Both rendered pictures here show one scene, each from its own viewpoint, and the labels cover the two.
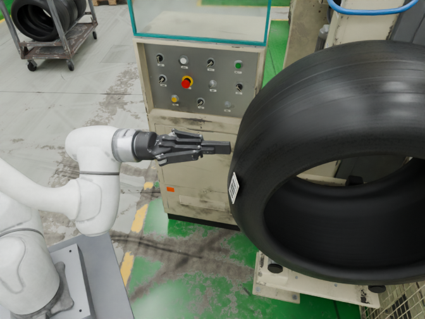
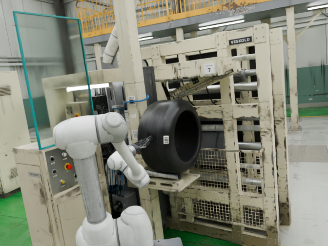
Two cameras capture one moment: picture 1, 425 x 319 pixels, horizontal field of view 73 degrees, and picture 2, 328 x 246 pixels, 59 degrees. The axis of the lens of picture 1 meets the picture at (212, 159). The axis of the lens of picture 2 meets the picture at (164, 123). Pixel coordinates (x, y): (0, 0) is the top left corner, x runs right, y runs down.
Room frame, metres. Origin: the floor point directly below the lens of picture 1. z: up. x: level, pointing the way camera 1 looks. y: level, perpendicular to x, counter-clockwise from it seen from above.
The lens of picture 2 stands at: (-0.38, 1.84, 1.69)
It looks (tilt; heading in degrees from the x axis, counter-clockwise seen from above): 9 degrees down; 293
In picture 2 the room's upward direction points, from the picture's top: 7 degrees counter-clockwise
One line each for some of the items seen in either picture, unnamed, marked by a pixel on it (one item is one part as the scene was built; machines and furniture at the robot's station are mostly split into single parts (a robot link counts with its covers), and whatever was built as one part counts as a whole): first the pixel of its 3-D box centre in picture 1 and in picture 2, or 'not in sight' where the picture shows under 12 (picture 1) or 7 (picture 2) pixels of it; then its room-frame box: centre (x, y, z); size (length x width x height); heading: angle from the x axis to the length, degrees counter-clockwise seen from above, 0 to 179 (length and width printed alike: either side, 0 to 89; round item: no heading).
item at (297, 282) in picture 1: (313, 243); (171, 180); (0.54, -0.36, 0.80); 0.37 x 0.36 x 0.02; 78
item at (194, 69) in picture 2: not in sight; (190, 70); (0.36, -0.62, 1.71); 0.61 x 0.25 x 0.15; 168
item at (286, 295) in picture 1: (277, 275); not in sight; (0.80, -0.39, 0.02); 0.27 x 0.27 x 0.04; 78
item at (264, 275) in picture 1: (274, 230); (162, 182); (0.57, -0.22, 0.83); 0.36 x 0.09 x 0.06; 168
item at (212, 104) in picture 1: (207, 138); (70, 212); (1.35, 0.03, 0.63); 0.56 x 0.41 x 1.27; 78
